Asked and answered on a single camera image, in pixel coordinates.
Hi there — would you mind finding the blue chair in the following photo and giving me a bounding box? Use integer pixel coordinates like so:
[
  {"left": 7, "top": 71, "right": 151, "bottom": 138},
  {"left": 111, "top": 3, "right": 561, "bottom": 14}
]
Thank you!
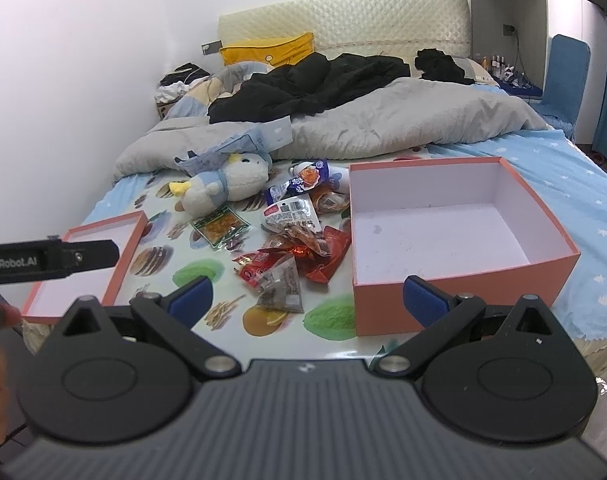
[{"left": 531, "top": 35, "right": 591, "bottom": 141}]

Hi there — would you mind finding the clear dark snack packet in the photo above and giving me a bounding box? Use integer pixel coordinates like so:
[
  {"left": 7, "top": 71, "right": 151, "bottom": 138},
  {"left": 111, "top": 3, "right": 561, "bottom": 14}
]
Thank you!
[{"left": 257, "top": 254, "right": 304, "bottom": 313}]

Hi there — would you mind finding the cream quilted headboard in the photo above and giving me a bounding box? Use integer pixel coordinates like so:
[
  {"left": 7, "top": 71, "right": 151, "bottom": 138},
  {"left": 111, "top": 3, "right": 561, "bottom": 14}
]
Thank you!
[{"left": 218, "top": 0, "right": 471, "bottom": 62}]

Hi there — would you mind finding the white blue plush bird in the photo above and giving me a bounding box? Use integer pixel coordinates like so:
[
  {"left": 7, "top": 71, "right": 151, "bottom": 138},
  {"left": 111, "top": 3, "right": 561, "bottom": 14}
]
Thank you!
[{"left": 168, "top": 153, "right": 271, "bottom": 219}]

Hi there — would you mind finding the green pickled vegetable packet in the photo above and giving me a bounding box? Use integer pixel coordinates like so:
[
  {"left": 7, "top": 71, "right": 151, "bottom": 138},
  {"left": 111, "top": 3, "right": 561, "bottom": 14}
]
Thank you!
[{"left": 191, "top": 205, "right": 250, "bottom": 249}]

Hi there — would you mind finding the yellow pillow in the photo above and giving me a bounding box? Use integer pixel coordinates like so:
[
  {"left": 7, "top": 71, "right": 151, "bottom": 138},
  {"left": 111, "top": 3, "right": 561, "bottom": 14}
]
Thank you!
[{"left": 220, "top": 32, "right": 314, "bottom": 67}]

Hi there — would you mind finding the pink box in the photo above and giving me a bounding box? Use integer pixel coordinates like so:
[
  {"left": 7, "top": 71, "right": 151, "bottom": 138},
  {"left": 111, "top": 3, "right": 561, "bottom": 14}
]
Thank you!
[{"left": 349, "top": 157, "right": 580, "bottom": 336}]

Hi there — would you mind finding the pink box lid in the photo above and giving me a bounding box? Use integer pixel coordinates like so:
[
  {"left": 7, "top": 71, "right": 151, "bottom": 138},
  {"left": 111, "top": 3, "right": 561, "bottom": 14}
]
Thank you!
[{"left": 20, "top": 210, "right": 150, "bottom": 325}]

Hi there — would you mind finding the red snack packet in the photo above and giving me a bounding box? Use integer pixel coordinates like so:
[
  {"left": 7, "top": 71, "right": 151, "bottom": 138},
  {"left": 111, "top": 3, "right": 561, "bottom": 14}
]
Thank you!
[{"left": 233, "top": 226, "right": 351, "bottom": 287}]

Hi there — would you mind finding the black clothes pile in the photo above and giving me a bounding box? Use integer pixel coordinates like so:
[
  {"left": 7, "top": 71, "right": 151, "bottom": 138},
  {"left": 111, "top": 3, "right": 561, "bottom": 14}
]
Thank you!
[{"left": 208, "top": 52, "right": 411, "bottom": 124}]

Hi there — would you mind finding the black garment by headboard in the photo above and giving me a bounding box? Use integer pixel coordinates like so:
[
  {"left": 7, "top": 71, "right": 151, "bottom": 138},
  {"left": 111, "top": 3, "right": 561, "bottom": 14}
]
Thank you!
[{"left": 414, "top": 49, "right": 475, "bottom": 86}]

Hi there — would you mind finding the grey duvet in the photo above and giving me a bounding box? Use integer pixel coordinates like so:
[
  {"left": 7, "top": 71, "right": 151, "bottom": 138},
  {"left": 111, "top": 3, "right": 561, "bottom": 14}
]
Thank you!
[{"left": 113, "top": 78, "right": 547, "bottom": 181}]

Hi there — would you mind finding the blue kimchi snack packet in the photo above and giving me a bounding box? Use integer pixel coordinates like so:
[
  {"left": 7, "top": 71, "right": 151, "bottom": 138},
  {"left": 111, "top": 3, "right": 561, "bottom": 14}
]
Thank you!
[{"left": 264, "top": 159, "right": 350, "bottom": 205}]

